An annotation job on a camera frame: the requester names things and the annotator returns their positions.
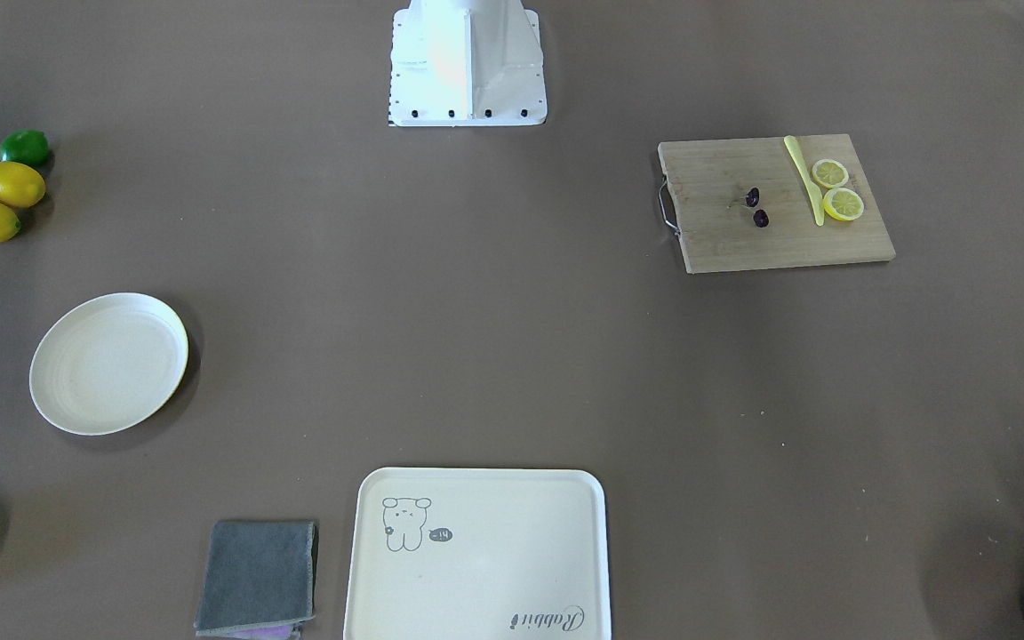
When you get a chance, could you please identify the cream round plate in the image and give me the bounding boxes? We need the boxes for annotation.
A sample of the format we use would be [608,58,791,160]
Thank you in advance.
[28,292,188,436]

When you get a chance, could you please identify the cream rabbit tray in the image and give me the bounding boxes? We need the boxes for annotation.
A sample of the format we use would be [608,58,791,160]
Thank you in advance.
[344,467,612,639]

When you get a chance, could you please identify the wooden cutting board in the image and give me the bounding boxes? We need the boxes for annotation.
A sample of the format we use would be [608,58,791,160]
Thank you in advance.
[657,133,897,273]

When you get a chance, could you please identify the yellow plastic knife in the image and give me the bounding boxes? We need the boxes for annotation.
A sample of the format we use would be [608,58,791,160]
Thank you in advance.
[781,135,825,227]

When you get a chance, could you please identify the lemon slice small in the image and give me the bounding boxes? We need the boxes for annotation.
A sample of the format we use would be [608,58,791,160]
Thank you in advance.
[810,158,851,190]

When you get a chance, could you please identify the lemon slice large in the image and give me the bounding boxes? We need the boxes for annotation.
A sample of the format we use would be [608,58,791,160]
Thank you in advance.
[821,187,866,221]

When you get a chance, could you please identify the grey folded cloth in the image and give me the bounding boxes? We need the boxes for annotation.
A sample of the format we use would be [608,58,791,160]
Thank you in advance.
[194,520,316,639]

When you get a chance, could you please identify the green lime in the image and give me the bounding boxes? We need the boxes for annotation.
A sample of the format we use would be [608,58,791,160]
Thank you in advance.
[0,129,52,169]

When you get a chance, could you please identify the yellow lemon near lime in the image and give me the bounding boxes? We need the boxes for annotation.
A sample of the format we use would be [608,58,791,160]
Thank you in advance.
[0,161,46,208]

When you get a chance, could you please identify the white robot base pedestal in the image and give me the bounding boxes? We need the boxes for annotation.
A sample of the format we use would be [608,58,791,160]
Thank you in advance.
[388,1,548,127]

